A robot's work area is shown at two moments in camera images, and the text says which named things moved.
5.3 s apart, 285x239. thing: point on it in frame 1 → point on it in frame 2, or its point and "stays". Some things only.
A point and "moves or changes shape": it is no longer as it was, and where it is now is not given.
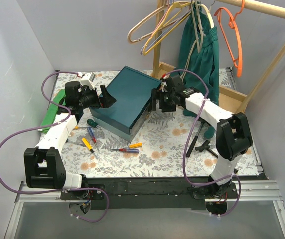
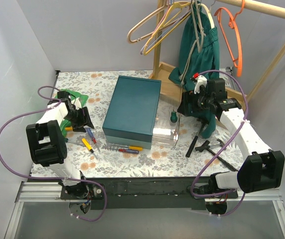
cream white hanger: [208, 13] stays
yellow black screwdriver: [89, 146] stays
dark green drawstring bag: [199, 59] stays
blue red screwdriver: [91, 135] stays
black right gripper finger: [155, 95] → [187, 106]
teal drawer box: [132, 90] moves or changes shape
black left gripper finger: [107, 99] → [86, 118]
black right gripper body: [159, 100] → [188, 104]
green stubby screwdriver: [91, 123] moves or changes shape
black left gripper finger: [95, 103] → [79, 128]
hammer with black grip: [195, 140] stays
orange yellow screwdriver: [135, 145] moves or changes shape
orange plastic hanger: [232, 25] stays
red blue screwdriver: [126, 150] stays
